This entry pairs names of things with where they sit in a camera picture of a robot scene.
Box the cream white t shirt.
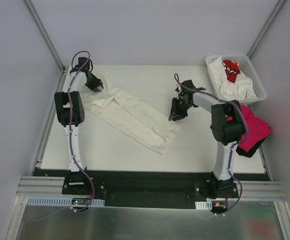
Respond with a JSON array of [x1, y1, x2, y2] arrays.
[[81, 79, 181, 155]]

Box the pink t shirt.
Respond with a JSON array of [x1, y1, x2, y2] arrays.
[[239, 106, 272, 152]]

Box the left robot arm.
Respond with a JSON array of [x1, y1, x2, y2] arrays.
[[54, 57, 103, 198]]

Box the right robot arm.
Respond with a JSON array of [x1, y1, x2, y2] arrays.
[[169, 80, 247, 199]]

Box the white shirts in basket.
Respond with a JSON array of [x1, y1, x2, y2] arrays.
[[207, 56, 257, 101]]

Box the red printed white shirt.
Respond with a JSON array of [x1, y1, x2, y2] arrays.
[[222, 60, 241, 83]]

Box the white plastic laundry basket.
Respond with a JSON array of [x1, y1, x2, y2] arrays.
[[206, 54, 267, 105]]

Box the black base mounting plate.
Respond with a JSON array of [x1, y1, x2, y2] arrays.
[[62, 170, 238, 209]]

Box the white slotted cable duct right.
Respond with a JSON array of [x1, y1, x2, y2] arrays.
[[195, 200, 213, 211]]

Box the white slotted cable duct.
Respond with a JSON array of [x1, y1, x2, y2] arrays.
[[26, 196, 105, 208], [195, 200, 213, 211]]

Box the left aluminium corner post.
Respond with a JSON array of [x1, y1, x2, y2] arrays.
[[22, 0, 66, 73]]

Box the aluminium corner post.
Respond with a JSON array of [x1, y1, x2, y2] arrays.
[[247, 0, 288, 59], [22, 0, 66, 73]]

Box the aluminium frame rail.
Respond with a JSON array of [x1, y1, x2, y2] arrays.
[[16, 176, 287, 202]]

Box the right aluminium corner post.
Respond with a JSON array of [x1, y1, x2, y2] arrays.
[[247, 0, 288, 59]]

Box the white slotted cable duct left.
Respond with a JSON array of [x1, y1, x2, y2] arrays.
[[26, 196, 105, 208]]

